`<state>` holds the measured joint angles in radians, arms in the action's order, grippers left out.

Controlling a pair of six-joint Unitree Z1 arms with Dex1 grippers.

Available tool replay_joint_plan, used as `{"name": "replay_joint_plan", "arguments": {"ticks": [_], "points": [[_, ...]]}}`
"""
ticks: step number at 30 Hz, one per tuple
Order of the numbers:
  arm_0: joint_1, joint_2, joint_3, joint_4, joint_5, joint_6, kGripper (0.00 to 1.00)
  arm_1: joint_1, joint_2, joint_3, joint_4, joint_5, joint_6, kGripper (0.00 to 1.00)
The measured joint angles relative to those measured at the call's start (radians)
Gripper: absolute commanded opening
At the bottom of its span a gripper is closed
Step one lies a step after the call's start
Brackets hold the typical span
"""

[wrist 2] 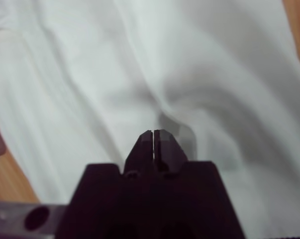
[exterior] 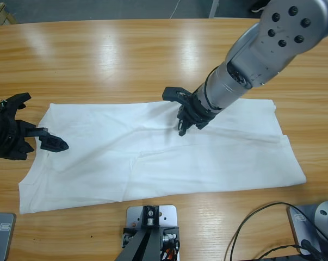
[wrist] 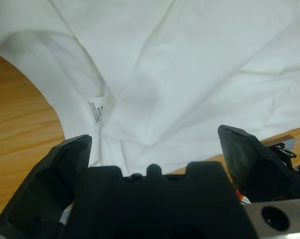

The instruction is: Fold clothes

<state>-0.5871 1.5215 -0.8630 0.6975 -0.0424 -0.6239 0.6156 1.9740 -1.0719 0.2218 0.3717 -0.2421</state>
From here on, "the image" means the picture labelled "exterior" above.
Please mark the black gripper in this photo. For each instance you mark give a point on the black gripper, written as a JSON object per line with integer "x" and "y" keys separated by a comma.
{"x": 6, "y": 136}
{"x": 197, "y": 112}

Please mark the white T-shirt with black logo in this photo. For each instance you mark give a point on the white T-shirt with black logo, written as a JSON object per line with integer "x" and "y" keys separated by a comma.
{"x": 166, "y": 152}

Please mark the white table leg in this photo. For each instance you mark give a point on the white table leg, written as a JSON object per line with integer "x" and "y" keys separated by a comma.
{"x": 213, "y": 8}

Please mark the black shoe with white sole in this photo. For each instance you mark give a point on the black shoe with white sole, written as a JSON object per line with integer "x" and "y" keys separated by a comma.
{"x": 257, "y": 10}

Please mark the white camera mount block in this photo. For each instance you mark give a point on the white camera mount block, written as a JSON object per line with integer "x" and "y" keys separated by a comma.
{"x": 169, "y": 214}

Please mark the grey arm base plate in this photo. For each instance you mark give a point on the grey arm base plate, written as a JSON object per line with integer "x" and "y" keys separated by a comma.
{"x": 6, "y": 239}
{"x": 295, "y": 231}

